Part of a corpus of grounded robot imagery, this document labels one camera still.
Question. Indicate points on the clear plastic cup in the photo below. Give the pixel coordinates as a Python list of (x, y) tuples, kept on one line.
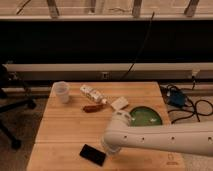
[(61, 90)]

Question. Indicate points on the blue power adapter box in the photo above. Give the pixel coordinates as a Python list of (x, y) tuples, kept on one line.
[(176, 98)]

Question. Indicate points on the white plastic bottle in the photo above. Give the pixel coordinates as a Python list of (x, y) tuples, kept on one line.
[(93, 94)]

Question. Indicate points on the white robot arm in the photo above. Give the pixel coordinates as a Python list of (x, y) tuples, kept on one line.
[(188, 138)]

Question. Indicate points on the white baseboard heater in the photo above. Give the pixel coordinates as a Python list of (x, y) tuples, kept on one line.
[(113, 71)]

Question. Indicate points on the black eraser block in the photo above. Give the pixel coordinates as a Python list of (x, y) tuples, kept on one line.
[(93, 155)]

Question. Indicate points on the green round plate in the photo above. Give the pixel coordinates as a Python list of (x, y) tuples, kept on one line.
[(145, 116)]

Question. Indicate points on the brown wooden-handled tool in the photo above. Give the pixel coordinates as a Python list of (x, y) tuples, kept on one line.
[(93, 108)]

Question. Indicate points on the black office chair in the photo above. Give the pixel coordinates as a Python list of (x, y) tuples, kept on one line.
[(5, 77)]

